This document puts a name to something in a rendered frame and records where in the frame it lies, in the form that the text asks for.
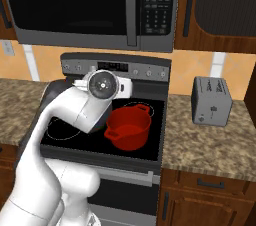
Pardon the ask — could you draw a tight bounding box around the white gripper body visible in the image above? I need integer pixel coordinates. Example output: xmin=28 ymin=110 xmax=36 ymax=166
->
xmin=72 ymin=77 xmax=90 ymax=91

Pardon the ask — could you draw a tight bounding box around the black and grey stove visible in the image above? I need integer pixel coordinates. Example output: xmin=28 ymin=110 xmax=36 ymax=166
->
xmin=39 ymin=52 xmax=173 ymax=226

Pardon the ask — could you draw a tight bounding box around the black microwave door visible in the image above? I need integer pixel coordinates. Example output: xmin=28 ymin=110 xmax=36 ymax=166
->
xmin=0 ymin=0 xmax=141 ymax=50

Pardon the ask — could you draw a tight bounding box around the black and grey microwave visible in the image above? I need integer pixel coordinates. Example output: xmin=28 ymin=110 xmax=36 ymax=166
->
xmin=0 ymin=0 xmax=182 ymax=54

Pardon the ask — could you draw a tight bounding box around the brown wooden cupboard door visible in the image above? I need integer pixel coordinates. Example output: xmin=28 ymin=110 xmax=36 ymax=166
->
xmin=157 ymin=187 xmax=256 ymax=226
xmin=0 ymin=0 xmax=18 ymax=41
xmin=0 ymin=165 xmax=17 ymax=210

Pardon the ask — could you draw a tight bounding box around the brown wooden drawer front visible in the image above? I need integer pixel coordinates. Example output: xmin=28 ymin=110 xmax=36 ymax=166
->
xmin=161 ymin=168 xmax=256 ymax=202
xmin=0 ymin=143 xmax=20 ymax=168

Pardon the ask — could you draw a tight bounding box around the black oven door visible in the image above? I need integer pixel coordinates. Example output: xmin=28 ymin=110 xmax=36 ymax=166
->
xmin=85 ymin=165 xmax=162 ymax=226

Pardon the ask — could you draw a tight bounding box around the grey toaster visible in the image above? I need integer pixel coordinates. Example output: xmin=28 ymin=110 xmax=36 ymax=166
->
xmin=190 ymin=75 xmax=234 ymax=128

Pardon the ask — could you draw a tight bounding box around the brown cupboard door, dark panel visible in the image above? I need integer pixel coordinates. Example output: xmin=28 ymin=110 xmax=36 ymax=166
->
xmin=173 ymin=0 xmax=256 ymax=55

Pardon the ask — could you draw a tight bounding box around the dark brown tall cupboard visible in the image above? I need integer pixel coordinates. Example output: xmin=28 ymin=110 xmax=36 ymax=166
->
xmin=243 ymin=62 xmax=256 ymax=112

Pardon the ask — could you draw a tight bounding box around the red pot with handles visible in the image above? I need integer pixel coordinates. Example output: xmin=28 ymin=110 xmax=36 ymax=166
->
xmin=103 ymin=102 xmax=153 ymax=152

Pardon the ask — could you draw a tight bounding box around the white wall socket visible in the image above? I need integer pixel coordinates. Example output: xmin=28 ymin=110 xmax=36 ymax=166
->
xmin=1 ymin=40 xmax=16 ymax=57

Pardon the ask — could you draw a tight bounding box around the grey microwave door handle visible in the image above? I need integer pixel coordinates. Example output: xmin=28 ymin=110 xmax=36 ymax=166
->
xmin=125 ymin=0 xmax=139 ymax=47

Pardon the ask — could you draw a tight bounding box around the grey oven door handle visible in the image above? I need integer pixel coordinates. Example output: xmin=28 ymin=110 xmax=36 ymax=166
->
xmin=89 ymin=164 xmax=155 ymax=188

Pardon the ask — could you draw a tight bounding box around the long black cupboard handle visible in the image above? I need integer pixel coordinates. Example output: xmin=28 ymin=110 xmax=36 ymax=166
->
xmin=181 ymin=0 xmax=198 ymax=38

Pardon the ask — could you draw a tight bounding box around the short black cupboard handle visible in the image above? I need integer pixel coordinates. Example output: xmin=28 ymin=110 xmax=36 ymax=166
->
xmin=161 ymin=191 xmax=171 ymax=222

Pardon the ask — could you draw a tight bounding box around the black drawer handle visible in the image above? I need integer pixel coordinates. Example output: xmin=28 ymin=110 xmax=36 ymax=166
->
xmin=196 ymin=177 xmax=226 ymax=190

